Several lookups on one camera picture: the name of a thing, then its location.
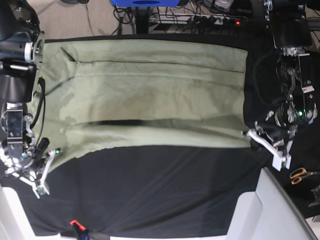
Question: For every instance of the black table cloth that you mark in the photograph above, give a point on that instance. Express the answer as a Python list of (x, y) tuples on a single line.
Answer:
[(159, 191)]

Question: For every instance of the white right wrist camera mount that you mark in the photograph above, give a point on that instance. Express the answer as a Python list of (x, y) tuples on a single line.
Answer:
[(35, 176)]

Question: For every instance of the white frame piece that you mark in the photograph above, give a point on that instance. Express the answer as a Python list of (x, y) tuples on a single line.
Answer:
[(268, 213), (14, 224)]

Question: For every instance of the red black clamp bottom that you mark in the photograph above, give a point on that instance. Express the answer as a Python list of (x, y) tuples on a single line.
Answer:
[(80, 232)]

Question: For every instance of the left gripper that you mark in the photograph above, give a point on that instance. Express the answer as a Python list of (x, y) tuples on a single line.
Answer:
[(277, 125)]

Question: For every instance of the white frame piece right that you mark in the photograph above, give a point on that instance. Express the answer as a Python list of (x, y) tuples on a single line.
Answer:
[(268, 213)]

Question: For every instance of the white frame piece left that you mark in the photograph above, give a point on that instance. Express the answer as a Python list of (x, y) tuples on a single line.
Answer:
[(14, 224)]

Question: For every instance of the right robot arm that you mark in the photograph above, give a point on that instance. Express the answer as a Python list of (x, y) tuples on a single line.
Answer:
[(22, 89)]

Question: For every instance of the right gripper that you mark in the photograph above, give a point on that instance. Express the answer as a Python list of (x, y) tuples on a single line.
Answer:
[(17, 159)]

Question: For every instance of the light green T-shirt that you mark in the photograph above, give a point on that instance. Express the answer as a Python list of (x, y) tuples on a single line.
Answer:
[(105, 94)]

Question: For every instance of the blue box on stand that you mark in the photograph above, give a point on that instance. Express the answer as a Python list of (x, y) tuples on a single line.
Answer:
[(145, 3)]

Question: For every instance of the black stand pole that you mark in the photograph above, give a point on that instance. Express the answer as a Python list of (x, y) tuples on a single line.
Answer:
[(142, 16)]

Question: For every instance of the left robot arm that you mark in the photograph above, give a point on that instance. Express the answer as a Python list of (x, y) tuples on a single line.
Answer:
[(296, 107)]

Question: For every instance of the orange handled scissors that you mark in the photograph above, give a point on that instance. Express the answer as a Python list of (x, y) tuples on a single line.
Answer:
[(300, 174)]

